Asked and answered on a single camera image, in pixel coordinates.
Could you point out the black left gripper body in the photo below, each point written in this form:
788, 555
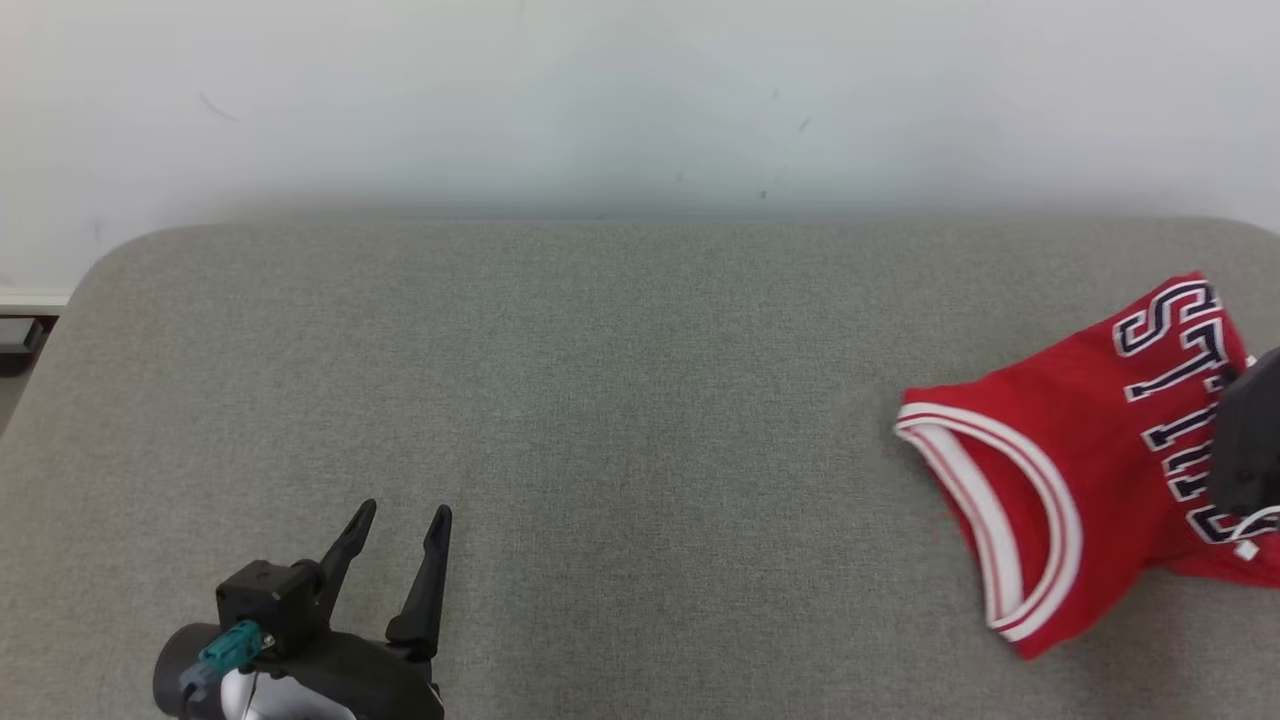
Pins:
370, 680

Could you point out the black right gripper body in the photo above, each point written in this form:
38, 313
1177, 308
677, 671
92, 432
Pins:
1250, 440

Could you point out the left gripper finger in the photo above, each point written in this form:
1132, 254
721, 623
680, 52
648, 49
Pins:
350, 545
425, 590

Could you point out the red Bulls 23 jersey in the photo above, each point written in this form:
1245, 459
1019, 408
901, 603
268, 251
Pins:
1060, 440

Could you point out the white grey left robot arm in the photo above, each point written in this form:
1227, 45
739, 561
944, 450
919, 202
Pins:
175, 670

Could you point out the grey fabric sofa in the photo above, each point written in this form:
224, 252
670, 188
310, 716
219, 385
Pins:
650, 450

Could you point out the dark grey floor fixture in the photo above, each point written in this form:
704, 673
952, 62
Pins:
18, 345

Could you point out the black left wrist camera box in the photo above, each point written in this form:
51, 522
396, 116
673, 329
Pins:
265, 605

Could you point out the white wall baseboard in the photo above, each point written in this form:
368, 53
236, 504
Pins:
30, 297

